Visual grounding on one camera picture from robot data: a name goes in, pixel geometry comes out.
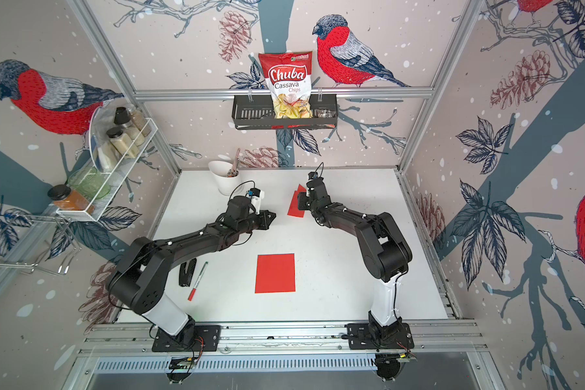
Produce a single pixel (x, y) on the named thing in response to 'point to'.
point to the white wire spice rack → (112, 179)
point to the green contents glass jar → (88, 180)
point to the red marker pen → (193, 290)
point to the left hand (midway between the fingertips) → (280, 210)
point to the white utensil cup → (226, 177)
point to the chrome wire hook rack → (64, 231)
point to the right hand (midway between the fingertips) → (300, 194)
